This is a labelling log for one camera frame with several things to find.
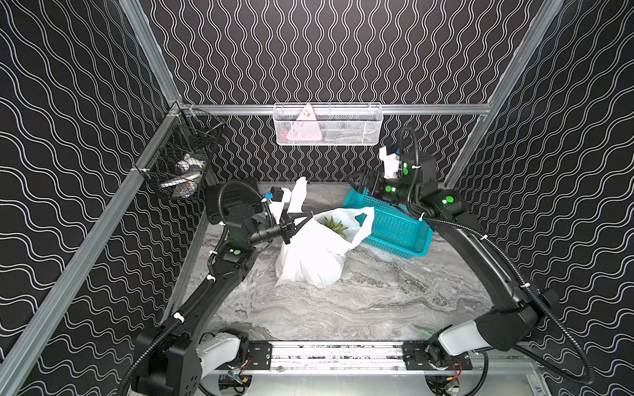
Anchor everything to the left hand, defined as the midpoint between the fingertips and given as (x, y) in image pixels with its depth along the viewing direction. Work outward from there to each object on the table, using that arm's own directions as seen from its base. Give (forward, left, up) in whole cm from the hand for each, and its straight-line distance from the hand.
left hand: (310, 212), depth 68 cm
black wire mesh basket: (+19, +48, -4) cm, 52 cm away
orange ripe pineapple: (+3, -9, -11) cm, 14 cm away
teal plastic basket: (+19, -34, -32) cm, 50 cm away
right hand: (+9, -13, +4) cm, 16 cm away
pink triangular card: (+37, +5, +2) cm, 38 cm away
